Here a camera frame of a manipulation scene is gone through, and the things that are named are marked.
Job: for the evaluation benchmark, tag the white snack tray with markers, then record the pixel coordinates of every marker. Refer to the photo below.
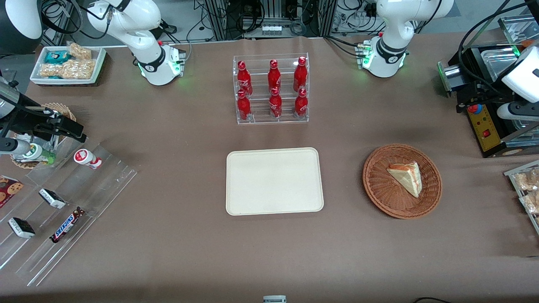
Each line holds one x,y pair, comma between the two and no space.
99,63

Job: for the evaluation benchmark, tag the blue snack packet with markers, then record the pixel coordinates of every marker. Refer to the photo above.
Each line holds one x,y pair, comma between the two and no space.
57,56

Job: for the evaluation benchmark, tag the clear acrylic bottle rack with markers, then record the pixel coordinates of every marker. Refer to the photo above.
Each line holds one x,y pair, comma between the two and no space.
260,118

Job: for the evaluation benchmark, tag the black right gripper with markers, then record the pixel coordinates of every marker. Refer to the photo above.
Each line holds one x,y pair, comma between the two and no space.
26,119

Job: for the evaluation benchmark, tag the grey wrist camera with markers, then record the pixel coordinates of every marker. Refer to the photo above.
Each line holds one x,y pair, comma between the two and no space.
14,146
516,112

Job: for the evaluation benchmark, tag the white red yogurt bottle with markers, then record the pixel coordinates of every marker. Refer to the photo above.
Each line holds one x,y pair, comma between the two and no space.
86,158

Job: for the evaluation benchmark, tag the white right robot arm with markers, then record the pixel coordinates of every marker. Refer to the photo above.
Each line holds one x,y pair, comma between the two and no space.
143,46

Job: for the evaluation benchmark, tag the wrapped pastry packet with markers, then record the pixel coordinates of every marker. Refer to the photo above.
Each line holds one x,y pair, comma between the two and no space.
528,181
531,202

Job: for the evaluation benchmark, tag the large brown wicker basket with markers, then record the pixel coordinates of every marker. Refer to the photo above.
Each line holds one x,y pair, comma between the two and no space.
379,189

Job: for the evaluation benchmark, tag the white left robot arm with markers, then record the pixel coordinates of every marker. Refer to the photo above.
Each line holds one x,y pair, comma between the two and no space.
389,38

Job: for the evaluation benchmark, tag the triangular sandwich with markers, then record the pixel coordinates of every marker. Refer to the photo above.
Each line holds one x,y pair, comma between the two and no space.
408,177

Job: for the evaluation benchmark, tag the red cookie packet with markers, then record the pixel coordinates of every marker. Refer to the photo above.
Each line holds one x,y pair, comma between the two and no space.
8,189

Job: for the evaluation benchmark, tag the white label box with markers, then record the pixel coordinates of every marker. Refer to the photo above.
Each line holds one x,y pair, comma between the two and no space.
274,299

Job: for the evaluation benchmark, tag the black food warmer appliance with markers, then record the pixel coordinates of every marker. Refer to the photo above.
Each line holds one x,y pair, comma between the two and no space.
488,134

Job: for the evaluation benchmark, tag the aluminium equipment rack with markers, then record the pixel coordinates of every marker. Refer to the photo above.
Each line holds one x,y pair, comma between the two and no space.
219,17

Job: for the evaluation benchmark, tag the grey tray with pastries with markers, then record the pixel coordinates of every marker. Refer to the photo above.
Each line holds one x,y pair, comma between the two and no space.
516,174

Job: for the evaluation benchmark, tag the red emergency stop button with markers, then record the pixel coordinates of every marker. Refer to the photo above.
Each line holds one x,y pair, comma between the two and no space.
474,108

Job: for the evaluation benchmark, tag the clear acrylic stepped display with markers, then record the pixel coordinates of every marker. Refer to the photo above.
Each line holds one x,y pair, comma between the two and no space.
105,185

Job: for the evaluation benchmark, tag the green drink bottle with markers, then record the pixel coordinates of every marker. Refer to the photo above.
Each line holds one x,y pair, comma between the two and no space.
40,153

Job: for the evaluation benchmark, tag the small rice cracker packet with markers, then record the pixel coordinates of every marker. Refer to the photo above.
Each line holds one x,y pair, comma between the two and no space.
80,51

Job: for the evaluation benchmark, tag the large rice cracker packet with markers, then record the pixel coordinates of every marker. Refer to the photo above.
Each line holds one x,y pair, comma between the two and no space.
71,69

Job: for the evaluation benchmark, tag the red cola bottle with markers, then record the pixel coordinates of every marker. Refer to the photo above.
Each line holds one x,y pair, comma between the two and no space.
275,105
301,104
300,75
244,80
274,75
244,107

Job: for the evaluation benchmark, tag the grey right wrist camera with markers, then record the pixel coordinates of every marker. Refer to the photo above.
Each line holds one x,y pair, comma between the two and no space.
14,146

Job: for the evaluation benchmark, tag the cream plastic tray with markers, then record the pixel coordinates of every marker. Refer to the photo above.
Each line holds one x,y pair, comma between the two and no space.
273,181

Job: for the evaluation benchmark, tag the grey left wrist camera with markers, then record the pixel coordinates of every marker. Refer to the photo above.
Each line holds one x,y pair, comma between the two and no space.
516,112

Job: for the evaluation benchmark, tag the white power strip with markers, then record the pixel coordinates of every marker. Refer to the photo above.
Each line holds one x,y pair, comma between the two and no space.
271,30

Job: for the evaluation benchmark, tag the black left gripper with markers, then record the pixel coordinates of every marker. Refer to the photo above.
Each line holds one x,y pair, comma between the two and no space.
487,95

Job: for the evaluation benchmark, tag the black white chocolate bar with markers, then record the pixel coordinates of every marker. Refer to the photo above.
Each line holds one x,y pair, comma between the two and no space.
22,227
52,198

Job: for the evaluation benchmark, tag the small wicker basket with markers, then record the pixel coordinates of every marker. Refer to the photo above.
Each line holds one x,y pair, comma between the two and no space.
61,110

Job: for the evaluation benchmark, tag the snickers bar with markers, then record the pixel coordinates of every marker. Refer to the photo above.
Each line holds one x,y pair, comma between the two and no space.
66,225

